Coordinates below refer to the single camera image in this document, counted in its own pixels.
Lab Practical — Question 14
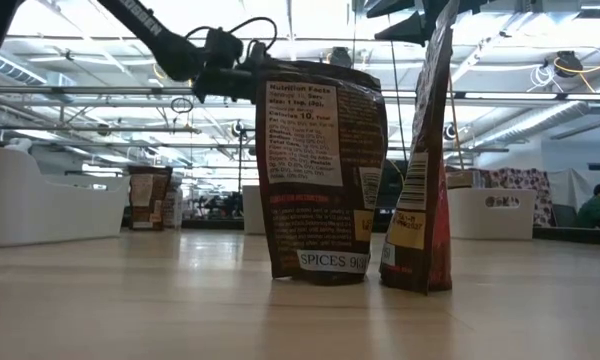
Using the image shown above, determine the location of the white hanging cloth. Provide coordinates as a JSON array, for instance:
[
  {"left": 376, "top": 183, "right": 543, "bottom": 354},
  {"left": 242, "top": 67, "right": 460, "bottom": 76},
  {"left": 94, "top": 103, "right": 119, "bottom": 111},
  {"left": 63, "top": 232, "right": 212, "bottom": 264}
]
[{"left": 547, "top": 168, "right": 600, "bottom": 227}]

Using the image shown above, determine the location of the black background screen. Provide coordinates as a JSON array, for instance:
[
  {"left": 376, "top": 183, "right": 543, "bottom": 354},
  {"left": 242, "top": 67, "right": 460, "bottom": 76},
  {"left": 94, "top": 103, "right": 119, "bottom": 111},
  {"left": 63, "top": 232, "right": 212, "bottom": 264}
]
[{"left": 382, "top": 159, "right": 407, "bottom": 232}]

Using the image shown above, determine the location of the silver ventilation duct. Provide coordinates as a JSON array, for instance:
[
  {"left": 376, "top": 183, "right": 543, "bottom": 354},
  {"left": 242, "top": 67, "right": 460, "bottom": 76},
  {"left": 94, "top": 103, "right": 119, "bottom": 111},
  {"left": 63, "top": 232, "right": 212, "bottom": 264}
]
[
  {"left": 0, "top": 48, "right": 49, "bottom": 86},
  {"left": 459, "top": 99, "right": 600, "bottom": 149}
]

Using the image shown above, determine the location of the grey horizontal overhead rail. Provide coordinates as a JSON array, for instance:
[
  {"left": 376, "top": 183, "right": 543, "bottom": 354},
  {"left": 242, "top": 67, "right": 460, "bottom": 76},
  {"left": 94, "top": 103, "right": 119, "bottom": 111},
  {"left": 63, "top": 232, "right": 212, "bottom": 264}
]
[{"left": 0, "top": 85, "right": 600, "bottom": 102}]

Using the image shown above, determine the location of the grey plastic bin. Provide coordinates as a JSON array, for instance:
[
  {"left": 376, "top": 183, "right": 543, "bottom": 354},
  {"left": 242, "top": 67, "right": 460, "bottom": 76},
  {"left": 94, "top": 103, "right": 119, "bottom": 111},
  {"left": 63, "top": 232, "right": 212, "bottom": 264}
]
[{"left": 241, "top": 184, "right": 262, "bottom": 236}]

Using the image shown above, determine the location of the floral patterned cloth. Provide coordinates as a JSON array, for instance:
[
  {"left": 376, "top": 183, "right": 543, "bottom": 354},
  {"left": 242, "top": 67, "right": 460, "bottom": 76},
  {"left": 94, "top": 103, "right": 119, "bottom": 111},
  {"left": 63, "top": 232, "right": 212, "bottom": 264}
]
[{"left": 472, "top": 167, "right": 556, "bottom": 229}]

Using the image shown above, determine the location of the black ceiling cable reel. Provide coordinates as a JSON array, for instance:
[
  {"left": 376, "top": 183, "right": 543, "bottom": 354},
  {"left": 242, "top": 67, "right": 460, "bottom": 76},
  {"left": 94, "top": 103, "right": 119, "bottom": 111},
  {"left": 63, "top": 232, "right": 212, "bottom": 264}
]
[
  {"left": 553, "top": 49, "right": 585, "bottom": 79},
  {"left": 328, "top": 46, "right": 354, "bottom": 71}
]

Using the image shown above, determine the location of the white plastic bin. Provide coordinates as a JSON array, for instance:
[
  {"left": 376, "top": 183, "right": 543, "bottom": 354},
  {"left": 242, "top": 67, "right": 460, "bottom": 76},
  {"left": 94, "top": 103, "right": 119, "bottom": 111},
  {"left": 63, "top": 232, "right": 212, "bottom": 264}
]
[
  {"left": 0, "top": 146, "right": 131, "bottom": 250},
  {"left": 447, "top": 187, "right": 537, "bottom": 241}
]

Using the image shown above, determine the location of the dark background machinery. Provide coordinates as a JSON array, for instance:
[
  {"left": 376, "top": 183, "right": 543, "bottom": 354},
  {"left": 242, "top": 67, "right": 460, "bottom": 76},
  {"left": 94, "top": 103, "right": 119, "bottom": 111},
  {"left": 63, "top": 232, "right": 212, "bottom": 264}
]
[{"left": 192, "top": 192, "right": 244, "bottom": 221}]

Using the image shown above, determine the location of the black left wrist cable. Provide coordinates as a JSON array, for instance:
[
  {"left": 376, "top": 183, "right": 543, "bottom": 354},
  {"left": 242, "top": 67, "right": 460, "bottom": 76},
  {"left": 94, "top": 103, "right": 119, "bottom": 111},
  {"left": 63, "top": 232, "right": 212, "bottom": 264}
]
[{"left": 184, "top": 16, "right": 280, "bottom": 57}]

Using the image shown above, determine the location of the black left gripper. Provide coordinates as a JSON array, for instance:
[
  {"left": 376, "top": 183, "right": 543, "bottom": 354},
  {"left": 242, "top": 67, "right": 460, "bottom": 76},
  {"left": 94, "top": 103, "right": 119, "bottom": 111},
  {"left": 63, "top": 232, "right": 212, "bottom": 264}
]
[{"left": 192, "top": 27, "right": 261, "bottom": 104}]

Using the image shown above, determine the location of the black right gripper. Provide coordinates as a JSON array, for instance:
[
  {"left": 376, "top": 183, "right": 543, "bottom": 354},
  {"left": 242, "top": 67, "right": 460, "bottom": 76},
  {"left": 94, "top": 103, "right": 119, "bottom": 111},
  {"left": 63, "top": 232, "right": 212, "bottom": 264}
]
[{"left": 367, "top": 0, "right": 449, "bottom": 47}]

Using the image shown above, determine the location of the beige background box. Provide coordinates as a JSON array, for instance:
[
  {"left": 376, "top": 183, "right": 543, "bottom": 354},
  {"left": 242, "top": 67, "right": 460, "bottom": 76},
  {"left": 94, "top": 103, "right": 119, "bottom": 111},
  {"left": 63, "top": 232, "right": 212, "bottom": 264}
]
[{"left": 445, "top": 167, "right": 481, "bottom": 190}]

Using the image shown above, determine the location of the person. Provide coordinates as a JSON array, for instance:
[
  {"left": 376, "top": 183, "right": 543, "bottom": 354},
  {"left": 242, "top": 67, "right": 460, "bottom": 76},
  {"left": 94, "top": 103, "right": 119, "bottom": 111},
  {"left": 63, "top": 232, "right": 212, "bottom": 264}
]
[{"left": 574, "top": 182, "right": 600, "bottom": 230}]

